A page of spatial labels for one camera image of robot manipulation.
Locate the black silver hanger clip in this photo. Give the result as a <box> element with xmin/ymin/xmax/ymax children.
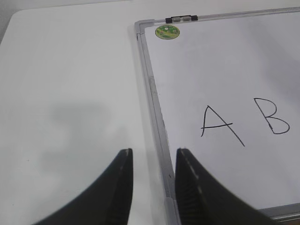
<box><xmin>165</xmin><ymin>15</ymin><xmax>198</xmax><ymax>23</ymax></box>

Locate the round green magnet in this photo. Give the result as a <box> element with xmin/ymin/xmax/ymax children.
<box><xmin>155</xmin><ymin>24</ymin><xmax>180</xmax><ymax>40</ymax></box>

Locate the white aluminium-framed whiteboard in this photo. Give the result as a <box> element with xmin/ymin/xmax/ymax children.
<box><xmin>135</xmin><ymin>7</ymin><xmax>300</xmax><ymax>225</ymax></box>

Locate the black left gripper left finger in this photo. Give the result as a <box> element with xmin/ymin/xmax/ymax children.
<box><xmin>37</xmin><ymin>149</ymin><xmax>133</xmax><ymax>225</ymax></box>

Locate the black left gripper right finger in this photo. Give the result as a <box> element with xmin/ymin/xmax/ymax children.
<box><xmin>175</xmin><ymin>148</ymin><xmax>277</xmax><ymax>225</ymax></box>

